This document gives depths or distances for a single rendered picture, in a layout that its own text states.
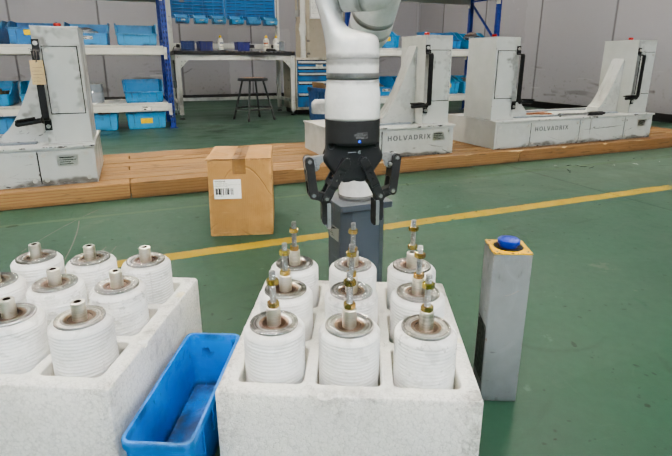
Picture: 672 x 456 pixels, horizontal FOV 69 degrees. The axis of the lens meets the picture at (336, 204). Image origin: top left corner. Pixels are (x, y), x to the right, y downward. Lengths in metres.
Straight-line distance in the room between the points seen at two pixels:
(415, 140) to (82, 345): 2.50
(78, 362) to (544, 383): 0.88
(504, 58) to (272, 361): 2.96
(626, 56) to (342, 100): 3.90
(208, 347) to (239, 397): 0.29
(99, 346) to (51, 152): 1.85
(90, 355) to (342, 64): 0.58
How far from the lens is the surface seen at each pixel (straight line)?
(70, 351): 0.88
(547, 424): 1.07
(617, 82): 4.42
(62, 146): 2.62
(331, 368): 0.77
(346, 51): 0.64
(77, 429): 0.91
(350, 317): 0.76
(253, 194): 1.87
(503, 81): 3.49
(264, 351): 0.76
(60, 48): 2.66
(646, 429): 1.13
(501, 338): 1.01
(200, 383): 1.11
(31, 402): 0.92
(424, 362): 0.76
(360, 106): 0.64
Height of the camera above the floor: 0.64
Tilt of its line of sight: 16 degrees down
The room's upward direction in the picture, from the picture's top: straight up
